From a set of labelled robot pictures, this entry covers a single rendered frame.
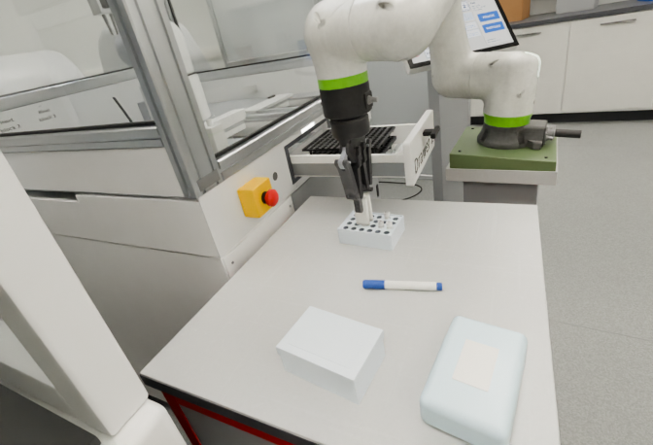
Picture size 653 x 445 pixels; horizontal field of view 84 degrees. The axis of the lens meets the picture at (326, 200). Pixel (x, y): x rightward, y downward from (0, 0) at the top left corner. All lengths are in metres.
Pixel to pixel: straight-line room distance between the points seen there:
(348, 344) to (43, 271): 0.36
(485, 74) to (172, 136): 0.81
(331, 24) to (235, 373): 0.55
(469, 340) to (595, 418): 1.01
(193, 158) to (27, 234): 0.44
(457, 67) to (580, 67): 2.77
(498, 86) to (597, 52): 2.76
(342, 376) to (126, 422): 0.24
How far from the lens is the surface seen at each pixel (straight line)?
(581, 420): 1.50
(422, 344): 0.59
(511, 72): 1.10
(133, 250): 1.04
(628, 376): 1.65
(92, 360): 0.39
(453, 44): 1.11
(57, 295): 0.36
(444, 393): 0.49
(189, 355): 0.68
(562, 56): 3.83
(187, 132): 0.73
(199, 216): 0.77
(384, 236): 0.75
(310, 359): 0.52
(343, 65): 0.64
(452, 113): 1.95
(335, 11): 0.63
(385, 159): 0.90
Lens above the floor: 1.20
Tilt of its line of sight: 26 degrees down
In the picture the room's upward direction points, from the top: 11 degrees counter-clockwise
